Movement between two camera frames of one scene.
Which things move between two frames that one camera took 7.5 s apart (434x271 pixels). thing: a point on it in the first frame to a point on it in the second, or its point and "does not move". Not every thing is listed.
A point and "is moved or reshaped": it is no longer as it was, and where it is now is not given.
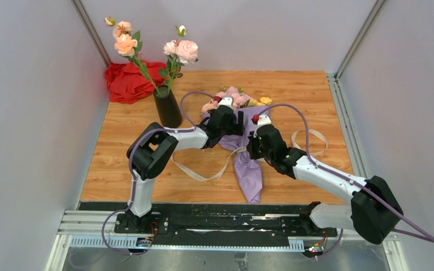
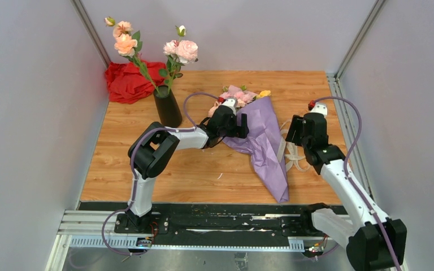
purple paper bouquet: x=247 y=168 is moved or reshaped
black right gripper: x=254 y=138 to x=296 y=125
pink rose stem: x=179 y=52 does not move
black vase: x=170 y=114 does not move
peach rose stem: x=128 y=44 does not move
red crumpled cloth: x=127 y=84 does not move
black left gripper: x=236 y=129 does not move
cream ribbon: x=234 y=152 is moved or reshaped
